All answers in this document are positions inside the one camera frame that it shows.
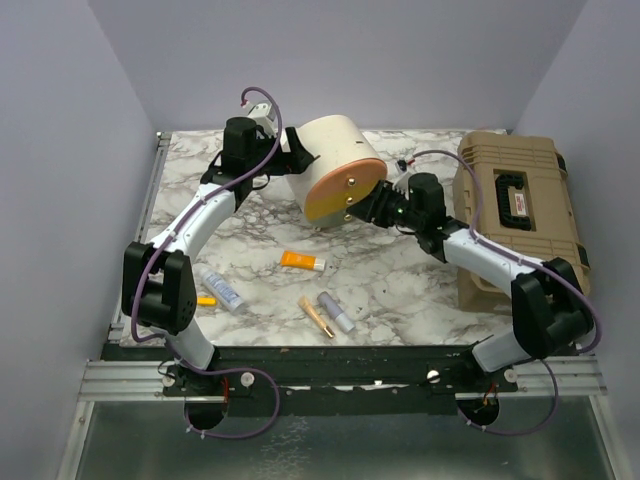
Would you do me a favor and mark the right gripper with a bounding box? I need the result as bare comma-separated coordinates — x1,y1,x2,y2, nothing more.
347,178,424,231

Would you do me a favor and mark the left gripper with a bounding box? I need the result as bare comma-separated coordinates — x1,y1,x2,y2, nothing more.
248,128,314,178

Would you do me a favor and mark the peach top drawer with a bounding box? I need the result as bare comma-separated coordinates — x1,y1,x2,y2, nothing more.
309,158,387,192

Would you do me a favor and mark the grey bottom drawer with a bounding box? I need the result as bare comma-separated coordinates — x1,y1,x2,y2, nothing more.
310,209,353,229

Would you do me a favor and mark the cream round drawer organizer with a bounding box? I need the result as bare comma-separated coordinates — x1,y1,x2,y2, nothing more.
285,115,388,229

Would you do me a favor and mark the yellow drawer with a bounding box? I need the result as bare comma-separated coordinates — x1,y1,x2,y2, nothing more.
304,184,373,221

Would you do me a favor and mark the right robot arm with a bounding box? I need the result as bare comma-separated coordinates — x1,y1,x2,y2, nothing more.
347,173,595,391

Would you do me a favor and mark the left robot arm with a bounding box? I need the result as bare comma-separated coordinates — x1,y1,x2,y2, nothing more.
121,117,314,395

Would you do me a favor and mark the orange sunscreen tube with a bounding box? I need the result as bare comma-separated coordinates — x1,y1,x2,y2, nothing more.
280,251,326,272

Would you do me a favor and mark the beige gold concealer tube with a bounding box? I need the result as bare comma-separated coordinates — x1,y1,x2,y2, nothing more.
298,296,335,339

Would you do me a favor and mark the lavender white bottle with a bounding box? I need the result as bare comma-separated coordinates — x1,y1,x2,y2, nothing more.
317,291,355,334

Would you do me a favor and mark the white blue tube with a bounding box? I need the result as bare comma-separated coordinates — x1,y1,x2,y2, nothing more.
199,269,245,314

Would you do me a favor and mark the tan plastic tool case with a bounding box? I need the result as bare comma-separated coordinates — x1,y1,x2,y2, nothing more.
458,131,591,294

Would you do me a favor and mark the yellow mascara tube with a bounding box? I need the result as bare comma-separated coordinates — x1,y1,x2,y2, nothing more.
197,297,217,307

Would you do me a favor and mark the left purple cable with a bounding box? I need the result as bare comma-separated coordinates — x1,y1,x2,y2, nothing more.
130,88,282,440

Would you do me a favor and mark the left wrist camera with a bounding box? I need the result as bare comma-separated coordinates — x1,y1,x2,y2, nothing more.
242,100,277,136

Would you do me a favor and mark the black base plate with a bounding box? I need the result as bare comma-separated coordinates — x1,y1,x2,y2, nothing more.
99,345,515,418

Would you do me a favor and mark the aluminium rail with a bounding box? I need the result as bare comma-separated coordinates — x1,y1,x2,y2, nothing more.
79,356,608,402

